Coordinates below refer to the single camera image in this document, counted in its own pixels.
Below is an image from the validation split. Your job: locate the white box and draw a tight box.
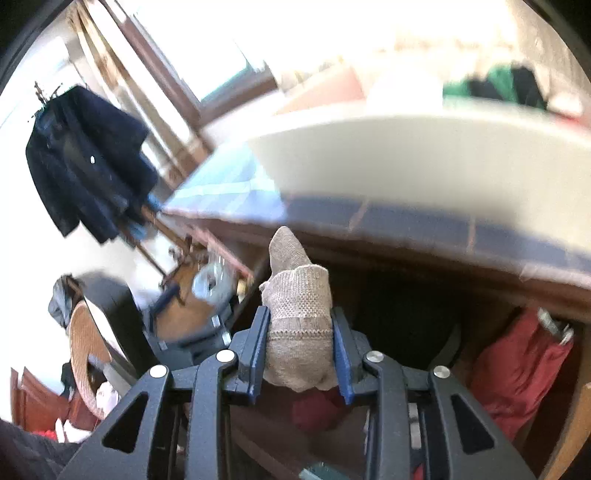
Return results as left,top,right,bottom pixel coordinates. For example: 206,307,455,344
247,65,591,222

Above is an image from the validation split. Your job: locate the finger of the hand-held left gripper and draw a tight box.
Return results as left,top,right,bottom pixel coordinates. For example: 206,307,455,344
154,284,185,315

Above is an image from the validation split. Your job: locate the beige sock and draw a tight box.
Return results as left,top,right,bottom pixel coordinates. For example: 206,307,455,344
259,226,334,393

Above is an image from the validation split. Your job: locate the green garment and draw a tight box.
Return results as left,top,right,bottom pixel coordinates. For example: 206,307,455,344
443,65,550,112

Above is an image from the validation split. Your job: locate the black jacket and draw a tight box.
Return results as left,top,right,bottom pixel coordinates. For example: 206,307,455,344
25,85,160,243

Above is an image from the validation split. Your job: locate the wooden drawer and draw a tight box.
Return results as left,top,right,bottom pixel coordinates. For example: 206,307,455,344
226,258,591,480

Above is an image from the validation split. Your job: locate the dark wooden desk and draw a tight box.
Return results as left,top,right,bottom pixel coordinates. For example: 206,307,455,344
185,217,591,324

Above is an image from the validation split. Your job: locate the red underwear with grey waistband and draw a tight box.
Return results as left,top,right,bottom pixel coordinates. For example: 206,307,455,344
468,307,575,439

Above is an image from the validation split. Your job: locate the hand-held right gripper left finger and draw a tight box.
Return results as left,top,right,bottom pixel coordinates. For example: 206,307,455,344
58,305,273,480

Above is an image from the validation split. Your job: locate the narrow cream curtain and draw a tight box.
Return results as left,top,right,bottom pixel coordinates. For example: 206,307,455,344
69,0,213,185

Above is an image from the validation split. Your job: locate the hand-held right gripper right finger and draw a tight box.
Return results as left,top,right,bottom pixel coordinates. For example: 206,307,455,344
331,307,536,480

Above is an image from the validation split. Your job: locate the dark red cloth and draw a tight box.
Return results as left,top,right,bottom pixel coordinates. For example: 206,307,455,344
291,388,352,432

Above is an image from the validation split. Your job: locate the window with wooden frame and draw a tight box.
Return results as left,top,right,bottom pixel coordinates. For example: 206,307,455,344
106,0,278,130

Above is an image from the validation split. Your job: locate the wicker basket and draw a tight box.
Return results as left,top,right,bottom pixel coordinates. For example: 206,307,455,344
69,302,114,418

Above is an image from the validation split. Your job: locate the wooden coat rack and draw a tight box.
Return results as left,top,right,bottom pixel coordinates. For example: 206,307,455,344
32,80,195,305

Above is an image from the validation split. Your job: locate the blue plaid tablecloth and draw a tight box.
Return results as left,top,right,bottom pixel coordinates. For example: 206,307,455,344
161,138,591,287

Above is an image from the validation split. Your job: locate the teal garment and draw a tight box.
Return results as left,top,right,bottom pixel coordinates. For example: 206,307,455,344
127,194,160,238

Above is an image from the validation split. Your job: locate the dark grey padded jacket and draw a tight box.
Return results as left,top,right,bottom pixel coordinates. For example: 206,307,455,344
48,274,81,326

